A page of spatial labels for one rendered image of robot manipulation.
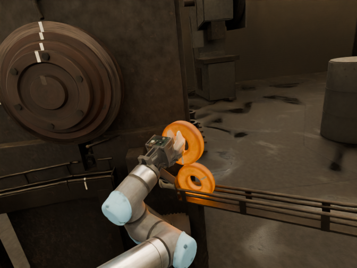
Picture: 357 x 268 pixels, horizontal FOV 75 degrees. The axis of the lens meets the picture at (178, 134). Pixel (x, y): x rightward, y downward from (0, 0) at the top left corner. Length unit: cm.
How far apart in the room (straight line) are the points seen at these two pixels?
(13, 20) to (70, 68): 41
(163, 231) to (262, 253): 112
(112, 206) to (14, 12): 91
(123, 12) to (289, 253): 156
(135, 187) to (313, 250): 135
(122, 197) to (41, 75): 54
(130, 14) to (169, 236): 85
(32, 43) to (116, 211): 67
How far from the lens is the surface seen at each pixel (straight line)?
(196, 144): 77
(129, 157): 104
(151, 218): 66
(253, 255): 165
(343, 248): 184
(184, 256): 59
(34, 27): 103
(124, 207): 60
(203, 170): 91
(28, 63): 96
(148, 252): 55
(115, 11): 110
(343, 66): 304
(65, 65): 91
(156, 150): 67
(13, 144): 134
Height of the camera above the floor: 123
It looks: 21 degrees down
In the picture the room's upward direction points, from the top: 6 degrees counter-clockwise
